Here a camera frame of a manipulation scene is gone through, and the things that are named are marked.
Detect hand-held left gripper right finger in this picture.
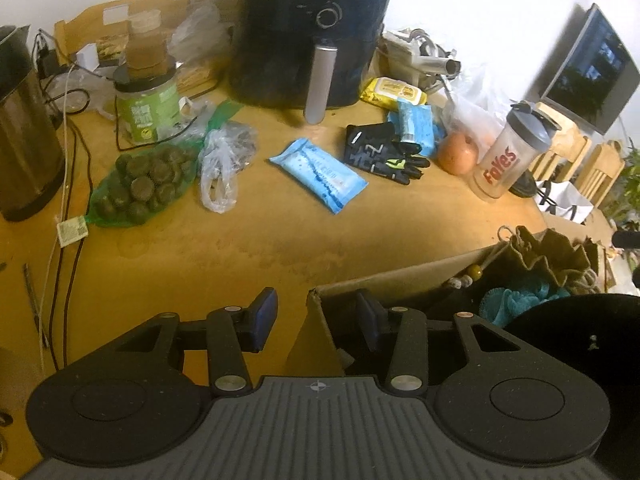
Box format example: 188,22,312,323
356,290,583,395

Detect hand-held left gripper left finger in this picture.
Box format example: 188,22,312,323
62,287,279,395

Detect large cardboard box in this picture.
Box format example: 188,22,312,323
285,227,640,378

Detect olive drawstring pouch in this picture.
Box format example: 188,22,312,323
447,226,608,297

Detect teal bath loofah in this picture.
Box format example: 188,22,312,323
481,280,571,326

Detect green houseplant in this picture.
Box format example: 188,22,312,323
600,145,640,231

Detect white paper bags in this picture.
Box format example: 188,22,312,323
534,180,596,225

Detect wooden slatted chair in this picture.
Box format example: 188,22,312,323
530,102,626,211

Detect clear bag of snacks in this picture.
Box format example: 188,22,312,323
197,127,259,214

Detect clear shaker bottle grey lid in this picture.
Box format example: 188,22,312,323
470,101,551,202

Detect blue wet wipes pack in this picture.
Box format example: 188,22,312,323
268,138,369,215

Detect black work glove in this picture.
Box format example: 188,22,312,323
345,122,401,155
344,140,431,185

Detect green net bag of balls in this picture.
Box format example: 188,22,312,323
85,101,243,228

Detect red apple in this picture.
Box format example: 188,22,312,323
437,131,478,176

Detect light blue tissue pack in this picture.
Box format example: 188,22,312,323
389,105,446,158

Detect yellow wet wipes pack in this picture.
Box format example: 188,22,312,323
360,76,428,107

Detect green label jar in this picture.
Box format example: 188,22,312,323
112,62,183,143

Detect woven straw mat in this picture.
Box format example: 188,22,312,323
177,57,224,90

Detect metal tube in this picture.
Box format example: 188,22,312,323
415,56,462,77

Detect dark blue air fryer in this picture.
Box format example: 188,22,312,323
229,0,396,125

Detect crumpled clear plastic bag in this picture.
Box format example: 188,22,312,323
167,2,232,63

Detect stainless steel electric kettle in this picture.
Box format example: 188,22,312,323
0,25,66,222

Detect cork lid jar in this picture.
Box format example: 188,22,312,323
125,11,170,71

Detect black power adapter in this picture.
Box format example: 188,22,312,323
34,35,61,78

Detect wall monitor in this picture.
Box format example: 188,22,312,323
539,4,640,136

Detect white cable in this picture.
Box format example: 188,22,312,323
36,62,76,358

